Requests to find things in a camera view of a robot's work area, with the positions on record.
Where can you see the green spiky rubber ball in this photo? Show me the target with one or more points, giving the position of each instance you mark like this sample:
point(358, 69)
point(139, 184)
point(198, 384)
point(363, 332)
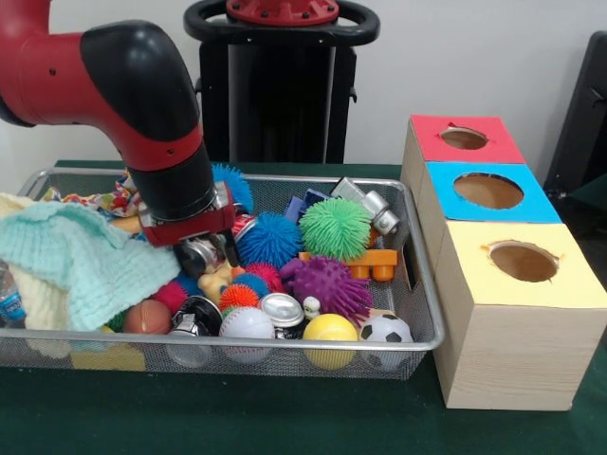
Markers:
point(334, 228)

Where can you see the mint green muslin cloth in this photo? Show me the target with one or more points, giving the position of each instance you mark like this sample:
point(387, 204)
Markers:
point(95, 265)

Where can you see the small soccer ball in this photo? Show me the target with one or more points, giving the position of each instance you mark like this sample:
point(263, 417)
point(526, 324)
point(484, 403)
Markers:
point(386, 329)

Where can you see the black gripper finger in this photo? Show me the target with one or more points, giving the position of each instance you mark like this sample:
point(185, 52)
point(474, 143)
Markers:
point(229, 246)
point(186, 260)

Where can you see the wooden box with three holes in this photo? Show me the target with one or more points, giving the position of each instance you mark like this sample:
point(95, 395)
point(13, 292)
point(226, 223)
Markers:
point(512, 360)

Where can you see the silver drink can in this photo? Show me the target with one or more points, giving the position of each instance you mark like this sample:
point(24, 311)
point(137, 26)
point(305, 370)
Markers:
point(206, 253)

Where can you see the dark green table cloth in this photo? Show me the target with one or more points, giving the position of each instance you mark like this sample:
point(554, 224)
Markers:
point(590, 189)
point(237, 417)

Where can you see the white baseball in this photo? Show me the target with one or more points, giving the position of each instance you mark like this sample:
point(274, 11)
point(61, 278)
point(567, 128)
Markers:
point(246, 324)

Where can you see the blue spiky rubber ball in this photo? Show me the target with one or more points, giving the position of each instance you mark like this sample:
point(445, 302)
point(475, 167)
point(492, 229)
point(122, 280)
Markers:
point(237, 185)

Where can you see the purple spiky rubber ball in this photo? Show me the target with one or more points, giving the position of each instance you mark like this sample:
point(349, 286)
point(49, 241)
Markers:
point(327, 284)

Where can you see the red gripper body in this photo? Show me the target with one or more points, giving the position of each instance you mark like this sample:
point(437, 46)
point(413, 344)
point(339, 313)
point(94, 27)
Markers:
point(189, 232)

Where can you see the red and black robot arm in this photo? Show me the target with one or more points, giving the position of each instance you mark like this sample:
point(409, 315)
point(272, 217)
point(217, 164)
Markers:
point(118, 85)

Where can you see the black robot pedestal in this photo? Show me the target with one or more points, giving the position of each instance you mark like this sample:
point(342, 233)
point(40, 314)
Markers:
point(284, 95)

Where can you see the yellow tennis ball toy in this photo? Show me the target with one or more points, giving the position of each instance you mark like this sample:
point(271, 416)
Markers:
point(330, 328)

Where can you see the multicoloured printed cloth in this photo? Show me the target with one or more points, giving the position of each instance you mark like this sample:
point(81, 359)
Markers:
point(114, 199)

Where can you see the black upright panel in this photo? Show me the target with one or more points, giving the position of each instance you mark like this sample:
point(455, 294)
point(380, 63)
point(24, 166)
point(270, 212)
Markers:
point(583, 118)

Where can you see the silver mesh bin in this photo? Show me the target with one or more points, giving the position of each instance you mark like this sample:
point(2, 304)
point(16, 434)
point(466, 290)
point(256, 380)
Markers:
point(417, 294)

